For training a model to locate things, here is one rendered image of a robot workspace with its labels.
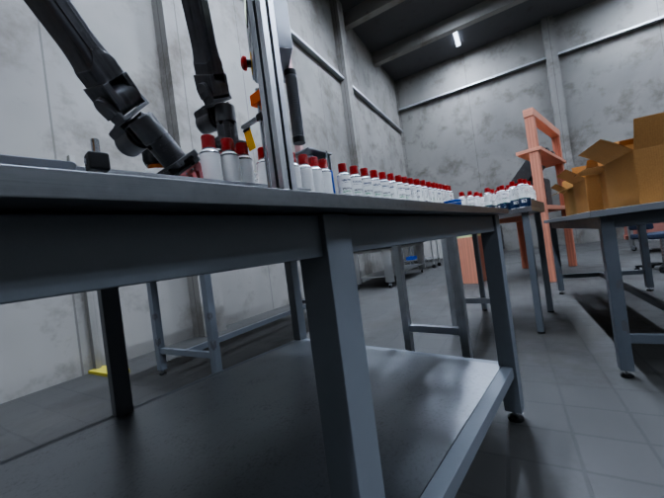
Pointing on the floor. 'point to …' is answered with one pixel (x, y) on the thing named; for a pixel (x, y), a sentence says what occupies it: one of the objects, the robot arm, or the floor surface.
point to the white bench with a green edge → (206, 327)
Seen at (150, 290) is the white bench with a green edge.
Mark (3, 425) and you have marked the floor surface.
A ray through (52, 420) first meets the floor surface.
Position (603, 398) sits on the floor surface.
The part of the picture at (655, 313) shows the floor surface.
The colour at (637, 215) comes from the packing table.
